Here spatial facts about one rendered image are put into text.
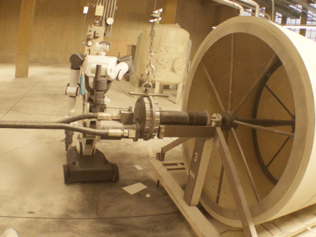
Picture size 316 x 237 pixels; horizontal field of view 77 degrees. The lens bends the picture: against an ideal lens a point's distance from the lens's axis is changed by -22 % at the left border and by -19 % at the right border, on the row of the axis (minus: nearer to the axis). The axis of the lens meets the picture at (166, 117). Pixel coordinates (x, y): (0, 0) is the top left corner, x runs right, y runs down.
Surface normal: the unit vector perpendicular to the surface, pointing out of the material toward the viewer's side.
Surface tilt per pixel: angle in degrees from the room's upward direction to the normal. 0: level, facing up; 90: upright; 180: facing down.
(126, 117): 90
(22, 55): 90
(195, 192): 90
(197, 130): 90
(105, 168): 45
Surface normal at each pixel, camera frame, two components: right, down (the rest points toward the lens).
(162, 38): -0.10, 0.24
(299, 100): -0.92, -0.04
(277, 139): 0.37, -0.32
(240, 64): 0.21, 0.79
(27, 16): 0.35, 0.29
